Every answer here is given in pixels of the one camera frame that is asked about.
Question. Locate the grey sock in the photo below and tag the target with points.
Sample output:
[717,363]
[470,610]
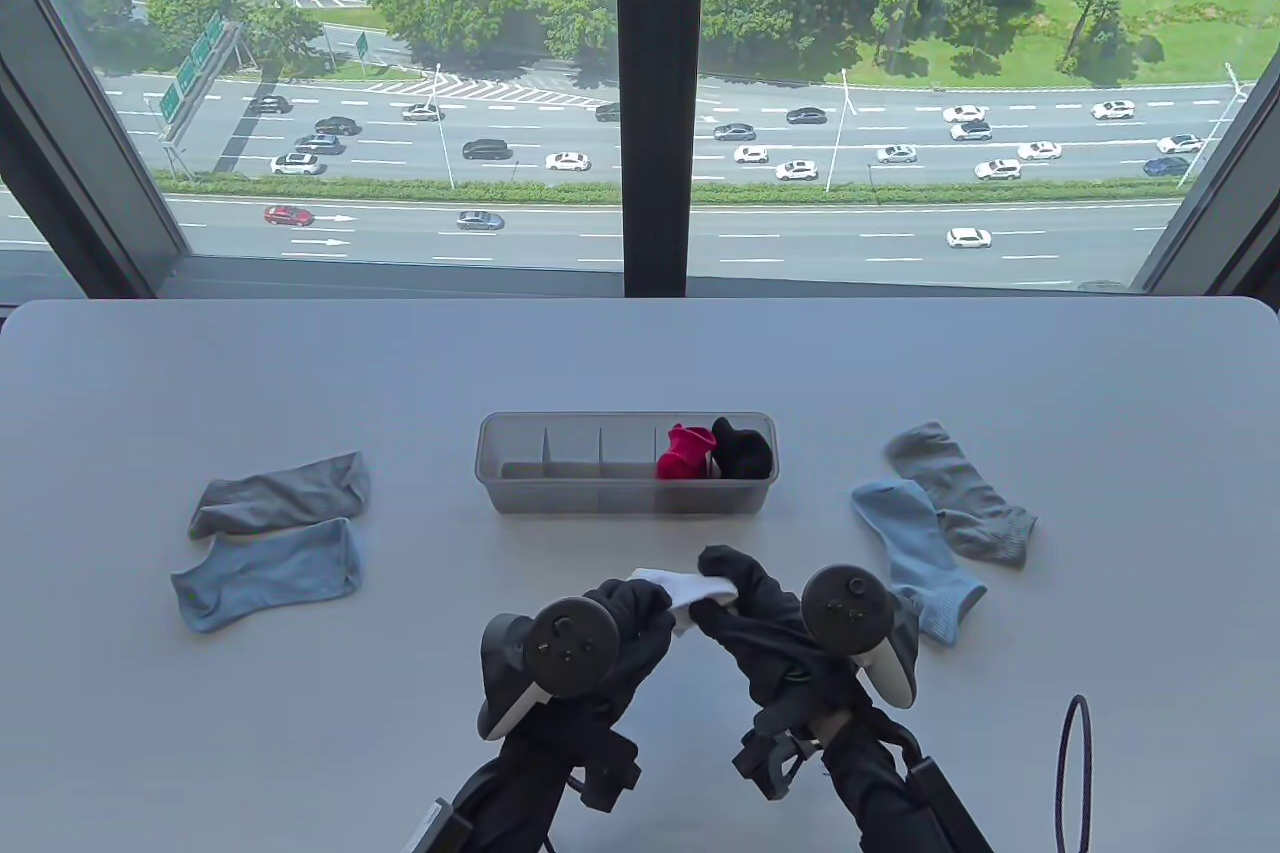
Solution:
[280,493]
[950,483]

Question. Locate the light blue sock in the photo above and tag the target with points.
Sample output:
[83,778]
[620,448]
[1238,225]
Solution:
[265,573]
[905,533]

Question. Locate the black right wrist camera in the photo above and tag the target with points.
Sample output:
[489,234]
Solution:
[770,763]

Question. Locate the green road sign gantry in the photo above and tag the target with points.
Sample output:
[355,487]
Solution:
[190,68]

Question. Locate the white sock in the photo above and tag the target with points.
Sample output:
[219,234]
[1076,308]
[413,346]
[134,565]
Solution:
[685,619]
[685,585]

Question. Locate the person's right hand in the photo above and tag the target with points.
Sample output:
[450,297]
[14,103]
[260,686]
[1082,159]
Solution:
[770,643]

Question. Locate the grey hand controller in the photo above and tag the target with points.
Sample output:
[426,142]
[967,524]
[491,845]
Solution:
[570,648]
[845,611]

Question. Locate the clear plastic divided organizer box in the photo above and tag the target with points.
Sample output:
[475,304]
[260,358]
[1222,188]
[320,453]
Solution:
[580,493]

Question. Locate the dark window frame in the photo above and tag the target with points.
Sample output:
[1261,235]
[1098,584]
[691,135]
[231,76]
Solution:
[655,93]

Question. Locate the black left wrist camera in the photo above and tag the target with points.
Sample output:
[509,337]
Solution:
[610,773]

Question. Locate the person's left hand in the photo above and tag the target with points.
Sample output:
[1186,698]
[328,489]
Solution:
[640,643]

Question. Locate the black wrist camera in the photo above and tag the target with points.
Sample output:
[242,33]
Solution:
[610,773]
[770,763]

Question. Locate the black sock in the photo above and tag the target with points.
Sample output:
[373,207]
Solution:
[752,463]
[735,438]

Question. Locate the black right forearm module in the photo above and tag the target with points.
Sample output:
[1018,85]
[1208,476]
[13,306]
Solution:
[945,808]

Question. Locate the black left forearm module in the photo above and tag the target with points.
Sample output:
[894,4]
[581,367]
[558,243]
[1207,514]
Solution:
[435,828]

